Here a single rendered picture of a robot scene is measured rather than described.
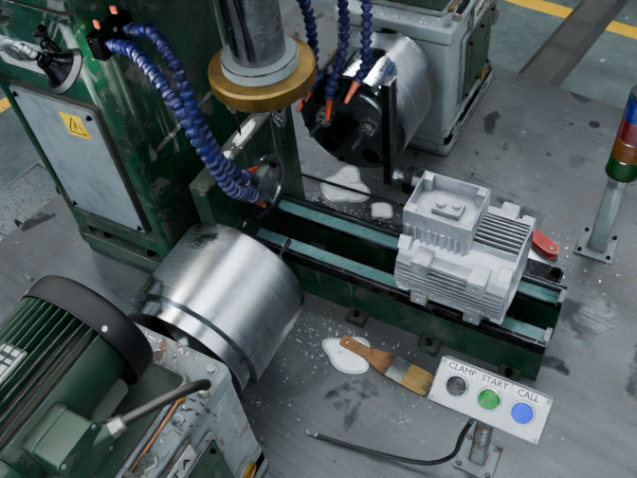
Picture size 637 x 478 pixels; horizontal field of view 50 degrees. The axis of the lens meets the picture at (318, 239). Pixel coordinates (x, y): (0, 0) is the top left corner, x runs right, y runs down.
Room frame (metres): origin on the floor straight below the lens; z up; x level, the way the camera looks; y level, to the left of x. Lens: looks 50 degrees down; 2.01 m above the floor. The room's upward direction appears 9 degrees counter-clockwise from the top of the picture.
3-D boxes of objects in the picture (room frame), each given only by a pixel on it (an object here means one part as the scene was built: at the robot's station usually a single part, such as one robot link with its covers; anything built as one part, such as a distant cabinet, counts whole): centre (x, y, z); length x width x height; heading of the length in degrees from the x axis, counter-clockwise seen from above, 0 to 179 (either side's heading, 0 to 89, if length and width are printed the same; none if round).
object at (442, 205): (0.77, -0.23, 1.11); 0.12 x 0.11 x 0.07; 55
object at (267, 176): (0.99, 0.09, 1.01); 0.15 x 0.02 x 0.15; 145
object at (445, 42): (1.42, -0.32, 0.99); 0.35 x 0.31 x 0.37; 145
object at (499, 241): (0.74, -0.26, 1.01); 0.20 x 0.19 x 0.19; 55
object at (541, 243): (0.90, -0.48, 0.81); 0.09 x 0.03 x 0.02; 29
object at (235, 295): (0.65, 0.22, 1.04); 0.37 x 0.25 x 0.25; 145
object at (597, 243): (0.87, -0.60, 1.01); 0.08 x 0.08 x 0.42; 55
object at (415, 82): (1.21, -0.17, 1.04); 0.41 x 0.25 x 0.25; 145
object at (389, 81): (0.97, -0.17, 1.12); 0.04 x 0.03 x 0.26; 55
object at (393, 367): (0.67, -0.09, 0.80); 0.21 x 0.05 x 0.01; 49
